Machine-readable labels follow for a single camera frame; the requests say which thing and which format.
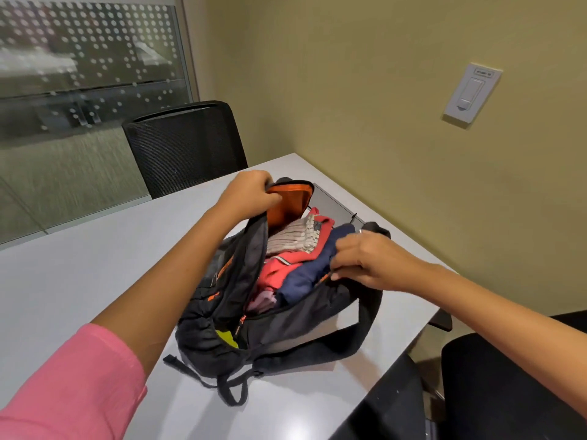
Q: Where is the person's left hand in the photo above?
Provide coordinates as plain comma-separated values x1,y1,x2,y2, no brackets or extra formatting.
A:
214,169,283,226

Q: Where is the person's right hand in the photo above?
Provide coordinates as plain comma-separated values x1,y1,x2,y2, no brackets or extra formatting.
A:
330,230,431,294

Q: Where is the striped knit top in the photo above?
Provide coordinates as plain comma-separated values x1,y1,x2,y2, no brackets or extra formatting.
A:
265,214,322,258

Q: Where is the navy blue hoodie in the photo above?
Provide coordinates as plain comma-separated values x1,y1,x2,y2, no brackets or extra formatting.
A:
276,222,356,307

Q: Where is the red garment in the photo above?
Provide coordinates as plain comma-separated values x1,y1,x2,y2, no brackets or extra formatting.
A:
254,207,336,296

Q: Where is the mauve striped t-shirt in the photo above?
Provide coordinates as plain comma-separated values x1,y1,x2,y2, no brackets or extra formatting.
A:
246,290,279,316

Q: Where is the black orange backpack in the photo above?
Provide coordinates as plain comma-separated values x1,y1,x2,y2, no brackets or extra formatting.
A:
163,177,393,408

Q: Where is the person's right forearm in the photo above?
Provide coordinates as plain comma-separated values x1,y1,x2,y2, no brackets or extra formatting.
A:
417,264,587,420

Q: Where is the person's left forearm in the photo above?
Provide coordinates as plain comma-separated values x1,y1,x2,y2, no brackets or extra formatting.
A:
91,208,230,376

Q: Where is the person's left pink sleeve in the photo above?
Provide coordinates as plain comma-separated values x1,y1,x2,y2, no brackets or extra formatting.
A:
0,323,149,440

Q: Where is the black mesh office chair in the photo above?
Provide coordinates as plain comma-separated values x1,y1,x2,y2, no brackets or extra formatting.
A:
121,100,249,200

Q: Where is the black swivel office chair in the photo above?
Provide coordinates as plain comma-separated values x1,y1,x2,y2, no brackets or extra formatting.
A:
328,309,587,440

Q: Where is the white background table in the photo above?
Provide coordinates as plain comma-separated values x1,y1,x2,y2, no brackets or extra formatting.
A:
0,48,79,79

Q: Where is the grey table cable hatch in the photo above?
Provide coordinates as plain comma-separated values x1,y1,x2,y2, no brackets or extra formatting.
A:
311,183,366,226

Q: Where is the white wall switch panel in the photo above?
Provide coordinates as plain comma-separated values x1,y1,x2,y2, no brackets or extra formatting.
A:
442,62,503,126

